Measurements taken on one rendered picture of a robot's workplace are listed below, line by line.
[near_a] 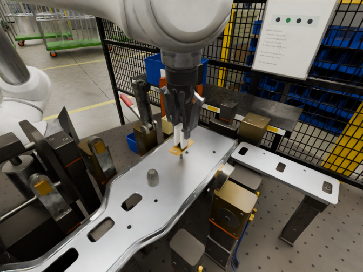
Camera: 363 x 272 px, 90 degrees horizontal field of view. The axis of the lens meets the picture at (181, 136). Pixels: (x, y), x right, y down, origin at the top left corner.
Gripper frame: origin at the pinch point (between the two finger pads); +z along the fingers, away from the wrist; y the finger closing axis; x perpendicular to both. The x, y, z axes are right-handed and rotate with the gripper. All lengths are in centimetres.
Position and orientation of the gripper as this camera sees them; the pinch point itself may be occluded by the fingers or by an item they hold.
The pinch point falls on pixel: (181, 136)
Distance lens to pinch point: 53.3
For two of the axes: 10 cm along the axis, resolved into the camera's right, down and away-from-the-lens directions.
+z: 0.0, 8.0, 6.0
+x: 6.2, -4.7, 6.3
